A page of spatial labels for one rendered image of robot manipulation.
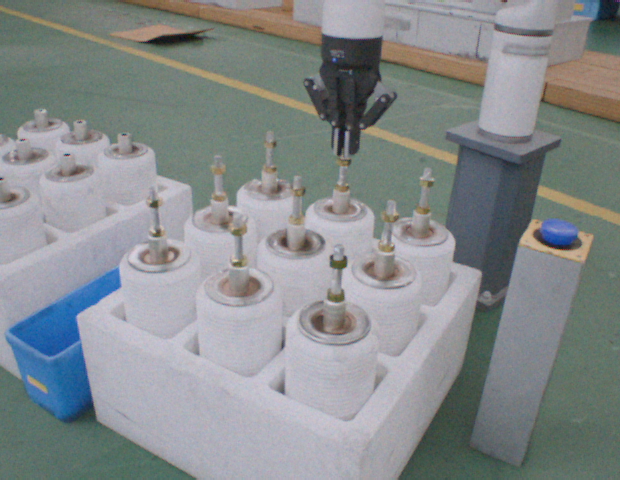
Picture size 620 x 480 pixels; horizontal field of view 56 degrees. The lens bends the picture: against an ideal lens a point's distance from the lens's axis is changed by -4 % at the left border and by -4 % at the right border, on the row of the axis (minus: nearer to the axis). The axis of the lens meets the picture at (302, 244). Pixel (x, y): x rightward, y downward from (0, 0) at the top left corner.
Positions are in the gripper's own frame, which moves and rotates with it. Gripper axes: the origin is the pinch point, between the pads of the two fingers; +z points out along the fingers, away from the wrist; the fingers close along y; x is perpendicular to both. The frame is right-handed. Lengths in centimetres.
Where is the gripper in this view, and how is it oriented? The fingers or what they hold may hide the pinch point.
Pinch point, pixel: (345, 141)
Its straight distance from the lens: 81.1
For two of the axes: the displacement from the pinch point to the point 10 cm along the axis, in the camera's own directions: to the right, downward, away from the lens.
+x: 5.8, -3.8, 7.2
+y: 8.1, 3.1, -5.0
